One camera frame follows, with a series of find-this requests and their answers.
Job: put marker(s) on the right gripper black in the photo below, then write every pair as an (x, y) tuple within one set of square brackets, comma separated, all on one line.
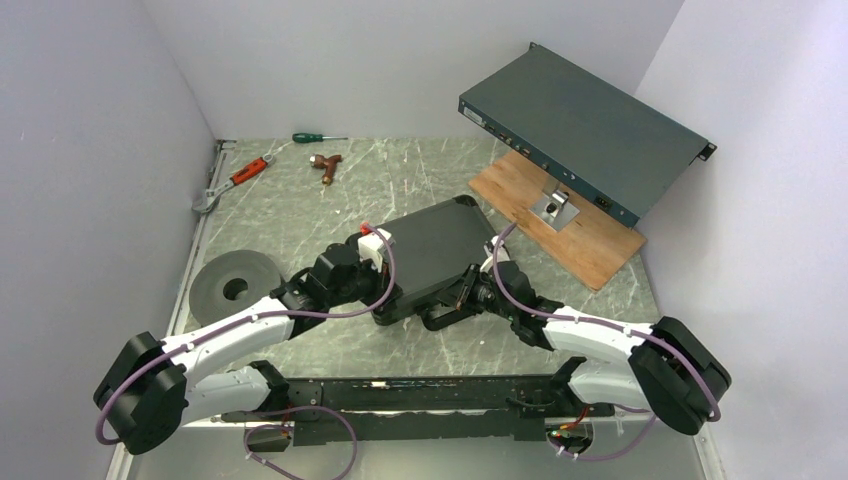
[(467, 286)]

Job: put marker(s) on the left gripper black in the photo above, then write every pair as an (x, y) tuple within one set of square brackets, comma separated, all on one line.
[(381, 286)]

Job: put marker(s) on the black poker set case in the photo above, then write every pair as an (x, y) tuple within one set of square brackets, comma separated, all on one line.
[(432, 248)]

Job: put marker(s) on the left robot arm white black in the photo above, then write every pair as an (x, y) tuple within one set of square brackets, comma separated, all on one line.
[(156, 386)]

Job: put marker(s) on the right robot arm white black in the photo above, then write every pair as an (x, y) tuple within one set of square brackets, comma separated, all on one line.
[(662, 367)]

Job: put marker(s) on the copper pipe fitting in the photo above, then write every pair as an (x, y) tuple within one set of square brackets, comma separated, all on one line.
[(327, 164)]

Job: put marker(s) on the wooden board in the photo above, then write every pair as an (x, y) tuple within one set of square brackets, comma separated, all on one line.
[(593, 247)]

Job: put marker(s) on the grey perforated metal disc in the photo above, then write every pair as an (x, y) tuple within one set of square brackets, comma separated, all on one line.
[(230, 283)]

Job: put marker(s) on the grey rack server unit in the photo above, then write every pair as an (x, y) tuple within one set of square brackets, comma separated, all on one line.
[(607, 146)]

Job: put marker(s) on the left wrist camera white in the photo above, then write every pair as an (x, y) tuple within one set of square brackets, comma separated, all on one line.
[(373, 247)]

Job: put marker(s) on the metal bracket block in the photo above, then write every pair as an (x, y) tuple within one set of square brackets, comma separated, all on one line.
[(556, 210)]

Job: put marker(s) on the green handled screwdriver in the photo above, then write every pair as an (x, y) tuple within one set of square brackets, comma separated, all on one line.
[(309, 138)]

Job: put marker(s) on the red handled adjustable wrench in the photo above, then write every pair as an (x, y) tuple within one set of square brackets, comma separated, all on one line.
[(210, 197)]

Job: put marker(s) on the aluminium rail left edge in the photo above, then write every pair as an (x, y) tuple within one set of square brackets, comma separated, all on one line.
[(217, 176)]

